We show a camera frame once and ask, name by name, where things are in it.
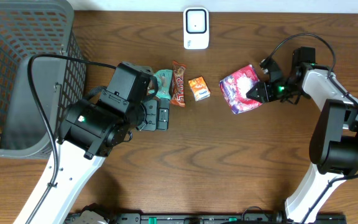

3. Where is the grey plastic basket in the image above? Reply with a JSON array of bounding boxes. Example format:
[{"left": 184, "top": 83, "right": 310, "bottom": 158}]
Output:
[{"left": 0, "top": 0, "right": 86, "bottom": 159}]

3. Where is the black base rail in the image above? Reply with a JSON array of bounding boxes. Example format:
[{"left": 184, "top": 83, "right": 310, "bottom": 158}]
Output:
[{"left": 63, "top": 211, "right": 347, "bottom": 224}]

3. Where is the red orange snack bar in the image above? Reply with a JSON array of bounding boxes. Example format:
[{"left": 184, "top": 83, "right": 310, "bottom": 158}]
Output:
[{"left": 170, "top": 60, "right": 186, "bottom": 107}]

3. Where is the teal snack wrapper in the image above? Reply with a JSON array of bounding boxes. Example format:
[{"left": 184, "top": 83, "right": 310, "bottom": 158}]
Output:
[{"left": 154, "top": 69, "right": 173, "bottom": 100}]

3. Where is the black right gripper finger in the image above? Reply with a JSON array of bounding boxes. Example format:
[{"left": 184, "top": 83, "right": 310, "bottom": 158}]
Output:
[
  {"left": 259, "top": 57, "right": 283, "bottom": 82},
  {"left": 246, "top": 82, "right": 269, "bottom": 103}
]

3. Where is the small orange snack box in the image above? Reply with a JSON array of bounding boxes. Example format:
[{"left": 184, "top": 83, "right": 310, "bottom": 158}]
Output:
[{"left": 188, "top": 77, "right": 211, "bottom": 101}]

